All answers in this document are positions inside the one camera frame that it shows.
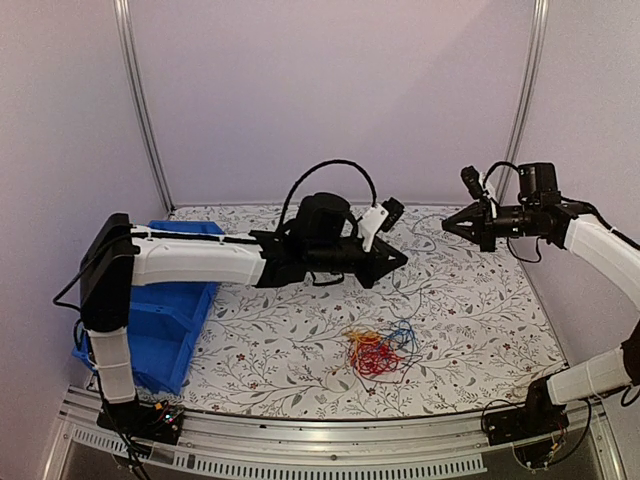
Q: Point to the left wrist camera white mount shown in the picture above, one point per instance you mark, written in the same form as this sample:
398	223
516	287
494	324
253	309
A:
380	217

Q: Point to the blue plastic divided bin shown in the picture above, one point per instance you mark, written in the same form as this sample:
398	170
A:
136	335

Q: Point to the left aluminium frame post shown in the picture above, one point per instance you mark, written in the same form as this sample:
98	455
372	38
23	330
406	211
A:
133	72

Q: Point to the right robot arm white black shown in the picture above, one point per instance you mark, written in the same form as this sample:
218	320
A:
586	274

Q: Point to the aluminium frame post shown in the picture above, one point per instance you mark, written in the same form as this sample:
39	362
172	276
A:
532	64
133	72

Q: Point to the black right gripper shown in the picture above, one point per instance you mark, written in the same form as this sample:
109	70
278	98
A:
477	212

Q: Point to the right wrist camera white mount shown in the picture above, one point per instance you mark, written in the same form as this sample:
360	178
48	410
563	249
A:
480	189

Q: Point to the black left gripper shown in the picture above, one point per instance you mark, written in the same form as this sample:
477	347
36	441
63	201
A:
374	272

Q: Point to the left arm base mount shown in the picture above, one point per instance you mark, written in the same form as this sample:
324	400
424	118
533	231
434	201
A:
158	422

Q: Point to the right aluminium frame post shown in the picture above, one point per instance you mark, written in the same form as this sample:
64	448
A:
532	64

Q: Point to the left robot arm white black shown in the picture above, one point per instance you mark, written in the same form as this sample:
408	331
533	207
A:
164	256

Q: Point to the floral patterned table mat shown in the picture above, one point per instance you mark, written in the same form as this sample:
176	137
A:
451	331

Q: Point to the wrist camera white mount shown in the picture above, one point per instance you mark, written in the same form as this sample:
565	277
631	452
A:
380	217
480	189

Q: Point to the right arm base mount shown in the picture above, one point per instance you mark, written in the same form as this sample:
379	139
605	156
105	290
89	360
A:
536	437

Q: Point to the front aluminium rail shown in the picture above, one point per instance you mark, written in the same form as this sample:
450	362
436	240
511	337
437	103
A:
220	446

